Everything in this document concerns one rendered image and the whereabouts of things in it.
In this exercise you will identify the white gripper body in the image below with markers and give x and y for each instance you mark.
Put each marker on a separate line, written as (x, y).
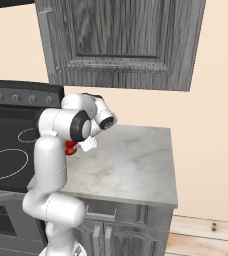
(89, 144)

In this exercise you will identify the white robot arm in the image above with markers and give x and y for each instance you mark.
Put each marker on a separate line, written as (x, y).
(49, 160)

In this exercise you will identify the black stove with hob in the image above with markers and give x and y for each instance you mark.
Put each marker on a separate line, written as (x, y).
(6, 133)

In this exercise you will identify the red round object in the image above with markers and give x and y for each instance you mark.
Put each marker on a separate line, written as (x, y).
(70, 149)

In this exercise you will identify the grey wood drawer front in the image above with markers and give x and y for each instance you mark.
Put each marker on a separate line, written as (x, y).
(126, 210)

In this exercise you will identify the grey wood base cupboard door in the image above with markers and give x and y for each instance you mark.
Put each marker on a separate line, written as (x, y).
(132, 240)
(86, 240)

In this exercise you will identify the grey oven door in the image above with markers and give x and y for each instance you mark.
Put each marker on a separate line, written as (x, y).
(6, 223)

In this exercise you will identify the dark range hood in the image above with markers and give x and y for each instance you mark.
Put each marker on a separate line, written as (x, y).
(6, 3)

